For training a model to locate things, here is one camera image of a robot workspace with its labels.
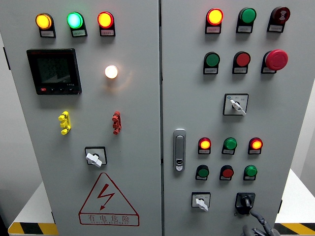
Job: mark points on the black cabinet hinge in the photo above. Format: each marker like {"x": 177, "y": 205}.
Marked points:
{"x": 280, "y": 206}
{"x": 53, "y": 218}
{"x": 7, "y": 58}

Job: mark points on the green lit round lamp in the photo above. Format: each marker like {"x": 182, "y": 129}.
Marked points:
{"x": 74, "y": 20}

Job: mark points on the large red stop button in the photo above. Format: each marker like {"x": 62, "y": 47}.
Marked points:
{"x": 276, "y": 59}

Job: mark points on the yellow lit round lamp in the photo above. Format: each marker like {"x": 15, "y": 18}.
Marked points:
{"x": 43, "y": 21}

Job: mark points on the black knob turn switch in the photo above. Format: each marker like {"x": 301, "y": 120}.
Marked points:
{"x": 245, "y": 201}

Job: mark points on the dark red buzzer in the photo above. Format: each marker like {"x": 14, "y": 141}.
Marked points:
{"x": 281, "y": 14}

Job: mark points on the small red push button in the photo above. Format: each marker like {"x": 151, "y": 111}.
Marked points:
{"x": 227, "y": 172}

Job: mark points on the small label plate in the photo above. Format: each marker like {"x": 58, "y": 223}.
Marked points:
{"x": 211, "y": 71}
{"x": 268, "y": 70}
{"x": 201, "y": 178}
{"x": 225, "y": 178}
{"x": 254, "y": 152}
{"x": 213, "y": 29}
{"x": 275, "y": 28}
{"x": 249, "y": 178}
{"x": 244, "y": 29}
{"x": 107, "y": 32}
{"x": 48, "y": 34}
{"x": 204, "y": 152}
{"x": 79, "y": 33}
{"x": 228, "y": 152}
{"x": 240, "y": 70}

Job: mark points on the pale grey cabinet door with display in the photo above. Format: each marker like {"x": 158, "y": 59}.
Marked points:
{"x": 137, "y": 110}

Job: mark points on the red warning triangle sign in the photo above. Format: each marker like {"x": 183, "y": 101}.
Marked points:
{"x": 108, "y": 217}

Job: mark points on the silver door lock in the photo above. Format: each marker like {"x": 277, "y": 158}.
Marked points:
{"x": 179, "y": 150}

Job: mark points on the small green lamp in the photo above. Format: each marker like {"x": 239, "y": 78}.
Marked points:
{"x": 251, "y": 171}
{"x": 230, "y": 143}

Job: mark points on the large red lit lamp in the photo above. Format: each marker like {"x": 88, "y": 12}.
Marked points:
{"x": 214, "y": 16}
{"x": 105, "y": 20}

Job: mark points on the pale grey cabinet door with lock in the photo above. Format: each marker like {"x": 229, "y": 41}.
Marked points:
{"x": 197, "y": 113}

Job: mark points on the large green push button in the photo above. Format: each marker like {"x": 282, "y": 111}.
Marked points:
{"x": 212, "y": 60}
{"x": 248, "y": 15}

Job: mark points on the small green push button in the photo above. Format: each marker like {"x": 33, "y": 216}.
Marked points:
{"x": 203, "y": 172}

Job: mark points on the black yellow striped tape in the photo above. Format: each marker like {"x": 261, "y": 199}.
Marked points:
{"x": 32, "y": 229}
{"x": 296, "y": 229}

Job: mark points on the white lit lamp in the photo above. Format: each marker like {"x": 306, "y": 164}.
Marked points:
{"x": 111, "y": 71}

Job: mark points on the small red lit lamp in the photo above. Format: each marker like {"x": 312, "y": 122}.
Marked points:
{"x": 256, "y": 144}
{"x": 204, "y": 144}

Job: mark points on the large red push button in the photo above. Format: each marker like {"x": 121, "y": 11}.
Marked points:
{"x": 242, "y": 59}

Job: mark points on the black display meter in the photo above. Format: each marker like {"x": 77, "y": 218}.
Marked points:
{"x": 54, "y": 71}

